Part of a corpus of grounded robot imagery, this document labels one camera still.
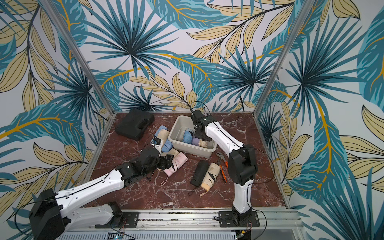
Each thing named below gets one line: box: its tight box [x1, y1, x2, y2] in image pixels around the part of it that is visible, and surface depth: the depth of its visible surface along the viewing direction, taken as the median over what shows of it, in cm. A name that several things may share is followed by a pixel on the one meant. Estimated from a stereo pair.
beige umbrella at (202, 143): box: [198, 139, 208, 148], surface depth 88 cm
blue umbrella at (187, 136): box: [182, 129, 194, 145], surface depth 102 cm
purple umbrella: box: [192, 137, 200, 146], surface depth 102 cm
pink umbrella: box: [161, 152, 188, 186], surface depth 91 cm
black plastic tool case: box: [115, 108, 155, 141], surface depth 108 cm
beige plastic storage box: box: [168, 115, 218, 158], surface depth 96 cm
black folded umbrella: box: [187, 159, 209, 197], surface depth 87 cm
